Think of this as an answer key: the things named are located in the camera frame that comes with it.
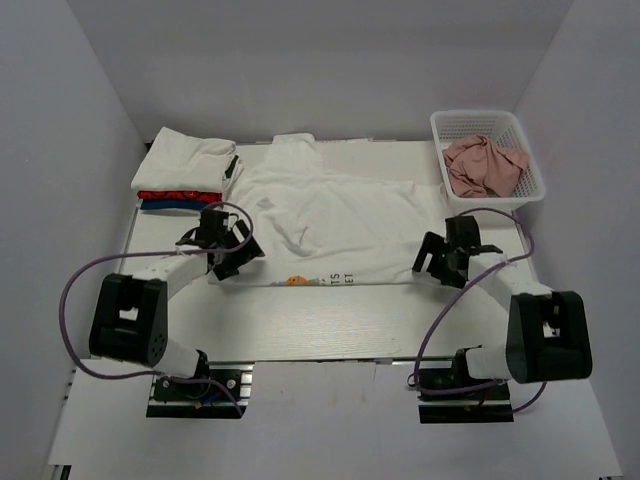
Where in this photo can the folded blue t-shirt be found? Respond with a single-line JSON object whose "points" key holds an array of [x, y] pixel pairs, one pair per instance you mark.
{"points": [[172, 207]]}

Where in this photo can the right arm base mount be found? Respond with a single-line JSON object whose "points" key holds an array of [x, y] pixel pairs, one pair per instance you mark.
{"points": [[450, 395]]}

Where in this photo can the white plastic basket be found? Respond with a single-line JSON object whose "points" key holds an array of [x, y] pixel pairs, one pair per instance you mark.
{"points": [[502, 128]]}

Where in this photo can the folded red t-shirt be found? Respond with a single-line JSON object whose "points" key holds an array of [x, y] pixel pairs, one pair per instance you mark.
{"points": [[183, 196]]}

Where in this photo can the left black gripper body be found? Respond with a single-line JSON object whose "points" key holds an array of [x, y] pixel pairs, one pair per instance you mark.
{"points": [[234, 261]]}

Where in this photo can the white t-shirt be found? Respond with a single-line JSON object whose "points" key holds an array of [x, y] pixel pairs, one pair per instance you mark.
{"points": [[178, 162], [320, 227]]}

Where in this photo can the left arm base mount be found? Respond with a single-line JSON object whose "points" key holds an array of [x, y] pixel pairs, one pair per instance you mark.
{"points": [[171, 400]]}

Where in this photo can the pink crumpled t-shirt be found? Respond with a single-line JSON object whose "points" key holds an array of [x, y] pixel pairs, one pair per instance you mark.
{"points": [[477, 167]]}

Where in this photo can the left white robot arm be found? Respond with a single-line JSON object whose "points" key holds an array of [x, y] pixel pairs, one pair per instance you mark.
{"points": [[131, 319]]}

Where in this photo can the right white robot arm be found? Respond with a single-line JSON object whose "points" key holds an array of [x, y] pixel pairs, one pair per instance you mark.
{"points": [[547, 336]]}

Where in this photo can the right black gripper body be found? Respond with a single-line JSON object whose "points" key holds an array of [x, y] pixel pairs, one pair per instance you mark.
{"points": [[449, 277]]}

